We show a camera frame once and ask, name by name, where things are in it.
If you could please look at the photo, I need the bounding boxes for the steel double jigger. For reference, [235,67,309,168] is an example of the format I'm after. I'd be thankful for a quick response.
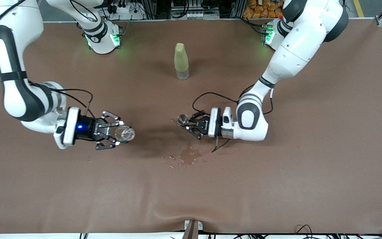
[177,114,191,128]

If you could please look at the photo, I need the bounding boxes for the small clear glass cup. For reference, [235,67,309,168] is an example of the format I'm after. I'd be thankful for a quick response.
[114,125,136,143]

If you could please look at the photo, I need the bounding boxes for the large wet spill patch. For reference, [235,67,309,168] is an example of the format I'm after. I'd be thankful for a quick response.
[179,142,208,166]

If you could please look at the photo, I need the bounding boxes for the brown table mat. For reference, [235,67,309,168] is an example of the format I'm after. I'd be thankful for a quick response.
[0,18,382,234]

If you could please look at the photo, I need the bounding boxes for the green bottle with clear base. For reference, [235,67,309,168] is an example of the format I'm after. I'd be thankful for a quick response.
[174,42,190,80]

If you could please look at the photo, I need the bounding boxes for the white power strip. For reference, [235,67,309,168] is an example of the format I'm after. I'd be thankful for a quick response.
[106,0,145,20]
[173,10,220,20]

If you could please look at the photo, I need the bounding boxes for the orange snack bags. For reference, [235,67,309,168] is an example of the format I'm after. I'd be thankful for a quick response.
[243,0,286,19]

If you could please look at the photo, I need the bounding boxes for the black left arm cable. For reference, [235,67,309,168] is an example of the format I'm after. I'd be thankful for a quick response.
[192,85,274,153]

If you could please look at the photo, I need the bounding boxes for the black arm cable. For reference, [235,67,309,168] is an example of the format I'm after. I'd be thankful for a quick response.
[192,85,274,153]
[29,81,94,117]

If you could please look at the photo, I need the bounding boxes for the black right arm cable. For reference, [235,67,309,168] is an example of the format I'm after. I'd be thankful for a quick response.
[29,81,94,117]

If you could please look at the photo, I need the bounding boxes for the metal table edge bracket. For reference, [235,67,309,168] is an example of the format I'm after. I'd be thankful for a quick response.
[184,220,203,239]

